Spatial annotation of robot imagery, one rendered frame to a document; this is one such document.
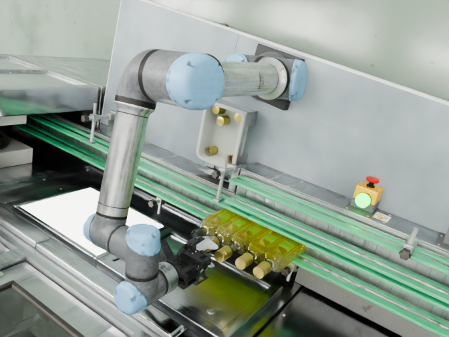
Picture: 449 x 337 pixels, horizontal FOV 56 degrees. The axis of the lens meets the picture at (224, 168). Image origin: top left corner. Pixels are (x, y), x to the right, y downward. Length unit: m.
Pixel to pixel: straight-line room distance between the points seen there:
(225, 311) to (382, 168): 0.65
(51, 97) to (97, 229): 0.96
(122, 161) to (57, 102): 0.96
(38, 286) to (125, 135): 0.54
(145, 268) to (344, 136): 0.78
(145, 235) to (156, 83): 0.32
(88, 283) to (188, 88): 0.66
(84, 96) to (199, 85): 1.17
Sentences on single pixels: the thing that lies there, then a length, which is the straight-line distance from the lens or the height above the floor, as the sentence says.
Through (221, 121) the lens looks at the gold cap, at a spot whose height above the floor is 0.81.
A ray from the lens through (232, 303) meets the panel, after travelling 1.26.
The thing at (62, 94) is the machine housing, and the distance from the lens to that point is 1.93.
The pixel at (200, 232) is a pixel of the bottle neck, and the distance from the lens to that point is 1.29.
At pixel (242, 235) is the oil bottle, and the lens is 1.28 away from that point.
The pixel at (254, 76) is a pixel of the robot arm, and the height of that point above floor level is 1.16.
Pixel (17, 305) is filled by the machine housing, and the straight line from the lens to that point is 1.26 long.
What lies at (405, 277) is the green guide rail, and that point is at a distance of 1.28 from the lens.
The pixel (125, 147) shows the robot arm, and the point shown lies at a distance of 0.99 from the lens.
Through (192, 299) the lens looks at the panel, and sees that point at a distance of 1.24.
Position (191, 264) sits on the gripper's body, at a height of 1.30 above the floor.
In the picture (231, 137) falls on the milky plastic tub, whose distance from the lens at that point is 1.58.
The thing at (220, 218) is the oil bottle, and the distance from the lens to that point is 1.35.
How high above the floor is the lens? 2.10
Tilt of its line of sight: 55 degrees down
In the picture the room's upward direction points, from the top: 108 degrees counter-clockwise
